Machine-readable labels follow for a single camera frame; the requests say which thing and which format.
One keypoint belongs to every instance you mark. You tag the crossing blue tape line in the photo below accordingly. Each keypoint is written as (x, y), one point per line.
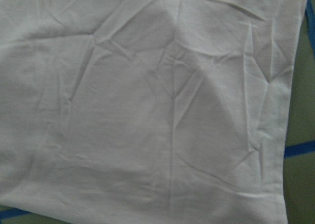
(310, 16)

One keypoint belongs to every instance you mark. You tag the pink Snoopy T-shirt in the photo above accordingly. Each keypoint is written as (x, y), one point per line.
(146, 111)

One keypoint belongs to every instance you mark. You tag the long blue tape line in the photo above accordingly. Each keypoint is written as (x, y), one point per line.
(299, 149)

